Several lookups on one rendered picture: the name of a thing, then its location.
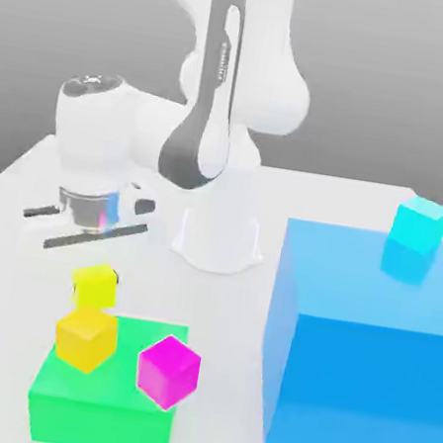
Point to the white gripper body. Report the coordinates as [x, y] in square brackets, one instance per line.
[82, 242]

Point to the small yellow cube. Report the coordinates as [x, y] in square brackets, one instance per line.
[93, 286]

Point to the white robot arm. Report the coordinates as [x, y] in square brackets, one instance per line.
[261, 91]

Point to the small orange cube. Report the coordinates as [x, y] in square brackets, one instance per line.
[83, 341]

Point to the small magenta cube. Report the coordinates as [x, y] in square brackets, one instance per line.
[166, 373]

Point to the small cyan cube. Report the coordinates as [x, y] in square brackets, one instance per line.
[419, 225]

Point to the large green box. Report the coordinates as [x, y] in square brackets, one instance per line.
[96, 418]

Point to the large blue box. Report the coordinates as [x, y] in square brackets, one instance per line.
[361, 386]

